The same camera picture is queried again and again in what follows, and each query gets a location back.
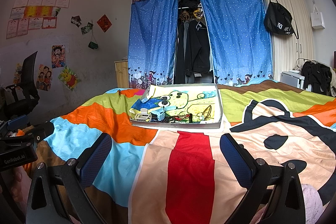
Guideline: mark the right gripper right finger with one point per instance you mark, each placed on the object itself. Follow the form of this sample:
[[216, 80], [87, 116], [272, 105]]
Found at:
[[238, 160]]

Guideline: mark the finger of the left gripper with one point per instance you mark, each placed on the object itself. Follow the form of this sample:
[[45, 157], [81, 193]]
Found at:
[[40, 131], [18, 122]]

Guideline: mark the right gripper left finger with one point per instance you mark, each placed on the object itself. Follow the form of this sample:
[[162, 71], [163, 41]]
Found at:
[[91, 160]]

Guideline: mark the light blue smart watch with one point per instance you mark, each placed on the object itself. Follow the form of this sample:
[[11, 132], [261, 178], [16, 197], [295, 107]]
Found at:
[[159, 114]]

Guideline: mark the person's hand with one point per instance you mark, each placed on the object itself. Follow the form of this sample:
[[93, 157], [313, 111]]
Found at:
[[16, 176]]

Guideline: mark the black office chair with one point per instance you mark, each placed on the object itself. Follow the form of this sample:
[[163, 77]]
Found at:
[[31, 98]]

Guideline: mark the family drawing poster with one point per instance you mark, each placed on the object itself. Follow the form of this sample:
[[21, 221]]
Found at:
[[44, 78]]

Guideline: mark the colourful cartoon bed sheet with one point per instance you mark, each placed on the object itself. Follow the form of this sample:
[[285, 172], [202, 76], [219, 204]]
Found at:
[[172, 175]]

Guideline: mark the white tray with frog picture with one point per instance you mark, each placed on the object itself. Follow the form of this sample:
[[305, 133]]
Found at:
[[188, 106]]

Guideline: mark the cartoon boy poster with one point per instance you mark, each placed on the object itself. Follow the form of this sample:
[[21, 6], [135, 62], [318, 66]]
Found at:
[[58, 56]]

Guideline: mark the pink towel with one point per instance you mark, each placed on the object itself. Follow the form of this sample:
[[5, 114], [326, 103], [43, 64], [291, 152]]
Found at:
[[313, 206]]

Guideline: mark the small green hanging pouch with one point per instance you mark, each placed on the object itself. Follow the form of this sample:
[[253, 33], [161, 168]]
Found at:
[[93, 43]]

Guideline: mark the wooden cabinet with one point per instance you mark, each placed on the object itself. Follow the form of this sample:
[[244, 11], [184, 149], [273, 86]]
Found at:
[[122, 75]]

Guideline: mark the dark clothes in wardrobe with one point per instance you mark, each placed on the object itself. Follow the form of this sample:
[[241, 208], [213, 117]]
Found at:
[[193, 60]]

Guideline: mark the black clothes on rack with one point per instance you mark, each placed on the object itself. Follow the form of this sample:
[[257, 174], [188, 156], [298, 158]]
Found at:
[[319, 76]]

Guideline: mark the blue dotted wardrobe curtain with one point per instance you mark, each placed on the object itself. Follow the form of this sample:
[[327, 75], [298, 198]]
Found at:
[[241, 47]]

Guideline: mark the black hanging tote bag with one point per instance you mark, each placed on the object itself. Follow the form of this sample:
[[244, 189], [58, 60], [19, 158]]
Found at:
[[278, 20]]

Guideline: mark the white hanging paper bag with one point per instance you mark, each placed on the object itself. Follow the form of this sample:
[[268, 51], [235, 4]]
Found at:
[[317, 20]]

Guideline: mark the white box by wall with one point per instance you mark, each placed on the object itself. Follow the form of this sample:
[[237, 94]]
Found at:
[[293, 79]]

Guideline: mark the certificates on wall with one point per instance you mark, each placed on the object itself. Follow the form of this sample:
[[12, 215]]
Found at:
[[28, 15]]

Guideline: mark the photos on wall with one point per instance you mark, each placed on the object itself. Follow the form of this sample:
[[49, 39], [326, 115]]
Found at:
[[76, 20]]

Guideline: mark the red diamond wall paper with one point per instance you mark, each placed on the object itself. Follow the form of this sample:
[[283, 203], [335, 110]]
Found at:
[[104, 23]]

